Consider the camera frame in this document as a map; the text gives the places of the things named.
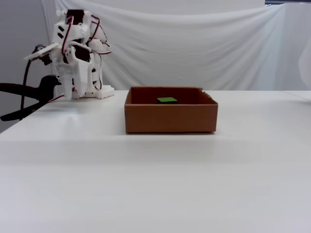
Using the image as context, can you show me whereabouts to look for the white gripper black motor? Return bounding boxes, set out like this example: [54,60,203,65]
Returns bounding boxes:
[54,42,95,101]

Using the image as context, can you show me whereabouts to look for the green cube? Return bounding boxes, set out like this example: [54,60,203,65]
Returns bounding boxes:
[156,97,179,104]

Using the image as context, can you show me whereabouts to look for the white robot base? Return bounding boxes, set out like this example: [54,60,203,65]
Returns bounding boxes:
[71,84,115,100]

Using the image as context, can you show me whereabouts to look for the brown cardboard box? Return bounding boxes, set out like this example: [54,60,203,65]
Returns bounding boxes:
[124,86,219,134]

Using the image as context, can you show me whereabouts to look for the black table clamp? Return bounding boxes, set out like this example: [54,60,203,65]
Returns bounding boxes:
[0,75,62,122]

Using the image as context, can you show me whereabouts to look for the white backdrop cloth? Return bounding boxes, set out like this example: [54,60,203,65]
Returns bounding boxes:
[40,0,311,92]

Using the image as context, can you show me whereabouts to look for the thin red wire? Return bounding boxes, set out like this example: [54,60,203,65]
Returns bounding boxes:
[47,94,66,104]

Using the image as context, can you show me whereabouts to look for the red black servo cable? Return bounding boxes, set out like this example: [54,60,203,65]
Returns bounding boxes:
[62,16,75,54]
[88,15,109,49]

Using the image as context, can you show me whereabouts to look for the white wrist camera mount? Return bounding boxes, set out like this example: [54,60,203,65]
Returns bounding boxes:
[23,43,60,67]

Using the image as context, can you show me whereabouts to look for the black camera cable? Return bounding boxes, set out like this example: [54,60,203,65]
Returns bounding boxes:
[20,59,32,120]

